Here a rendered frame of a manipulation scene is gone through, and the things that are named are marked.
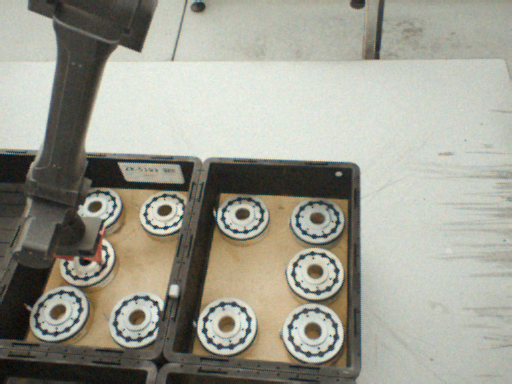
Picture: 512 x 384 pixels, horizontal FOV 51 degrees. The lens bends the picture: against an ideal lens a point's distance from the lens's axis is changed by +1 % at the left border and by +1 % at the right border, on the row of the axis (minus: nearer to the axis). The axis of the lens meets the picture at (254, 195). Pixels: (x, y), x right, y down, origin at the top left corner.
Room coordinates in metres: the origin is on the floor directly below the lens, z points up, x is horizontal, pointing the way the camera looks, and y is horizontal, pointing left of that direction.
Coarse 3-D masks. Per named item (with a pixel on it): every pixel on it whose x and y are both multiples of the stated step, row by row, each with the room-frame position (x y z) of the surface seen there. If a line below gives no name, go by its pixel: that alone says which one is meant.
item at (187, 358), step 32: (224, 160) 0.65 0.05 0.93; (256, 160) 0.64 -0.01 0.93; (288, 160) 0.63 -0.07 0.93; (352, 192) 0.54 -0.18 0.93; (192, 224) 0.52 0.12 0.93; (352, 224) 0.47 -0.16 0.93; (352, 256) 0.41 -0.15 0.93; (352, 288) 0.36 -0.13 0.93; (352, 320) 0.30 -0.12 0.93; (352, 352) 0.26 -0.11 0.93
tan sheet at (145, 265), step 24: (120, 192) 0.69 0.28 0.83; (144, 192) 0.68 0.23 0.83; (120, 240) 0.57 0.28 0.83; (144, 240) 0.56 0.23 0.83; (120, 264) 0.51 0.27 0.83; (144, 264) 0.51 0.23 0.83; (168, 264) 0.50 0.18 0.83; (48, 288) 0.48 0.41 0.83; (120, 288) 0.46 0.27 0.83; (144, 288) 0.46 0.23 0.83; (96, 312) 0.42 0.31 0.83; (96, 336) 0.38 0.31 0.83
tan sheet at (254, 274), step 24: (288, 216) 0.57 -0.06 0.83; (216, 240) 0.54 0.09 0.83; (264, 240) 0.52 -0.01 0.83; (288, 240) 0.52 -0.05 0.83; (216, 264) 0.49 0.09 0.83; (240, 264) 0.48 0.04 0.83; (264, 264) 0.47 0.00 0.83; (216, 288) 0.44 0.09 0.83; (240, 288) 0.43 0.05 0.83; (264, 288) 0.42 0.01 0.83; (264, 312) 0.38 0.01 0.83; (288, 312) 0.37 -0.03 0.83; (336, 312) 0.36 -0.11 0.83; (264, 336) 0.34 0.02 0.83; (312, 336) 0.32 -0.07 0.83; (288, 360) 0.29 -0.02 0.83; (336, 360) 0.28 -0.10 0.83
